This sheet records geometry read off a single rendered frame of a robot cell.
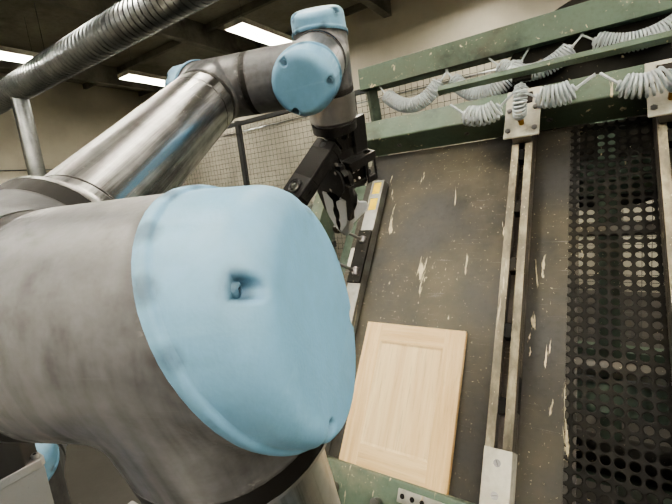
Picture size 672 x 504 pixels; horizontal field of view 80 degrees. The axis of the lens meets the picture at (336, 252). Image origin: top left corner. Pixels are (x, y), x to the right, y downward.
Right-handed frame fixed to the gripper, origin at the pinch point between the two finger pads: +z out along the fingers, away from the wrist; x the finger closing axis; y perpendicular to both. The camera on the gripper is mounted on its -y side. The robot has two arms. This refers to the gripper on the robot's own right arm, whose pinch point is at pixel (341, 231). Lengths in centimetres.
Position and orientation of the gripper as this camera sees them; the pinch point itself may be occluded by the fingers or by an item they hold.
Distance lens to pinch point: 73.8
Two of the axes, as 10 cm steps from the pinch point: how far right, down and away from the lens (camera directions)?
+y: 7.3, -5.0, 4.7
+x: -6.7, -3.7, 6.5
